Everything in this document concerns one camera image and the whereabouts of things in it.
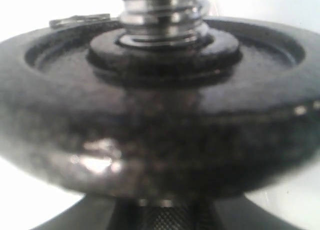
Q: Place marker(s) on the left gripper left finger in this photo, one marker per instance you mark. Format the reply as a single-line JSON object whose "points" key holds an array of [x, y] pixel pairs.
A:
{"points": [[94, 213]]}

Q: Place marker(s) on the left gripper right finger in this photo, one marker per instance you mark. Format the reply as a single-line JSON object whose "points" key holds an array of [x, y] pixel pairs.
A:
{"points": [[237, 213]]}

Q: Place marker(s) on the black weight plate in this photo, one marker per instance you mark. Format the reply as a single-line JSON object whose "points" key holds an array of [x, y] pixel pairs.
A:
{"points": [[81, 112]]}

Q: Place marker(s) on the chrome dumbbell bar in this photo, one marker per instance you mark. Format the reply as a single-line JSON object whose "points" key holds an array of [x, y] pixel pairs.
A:
{"points": [[154, 23]]}

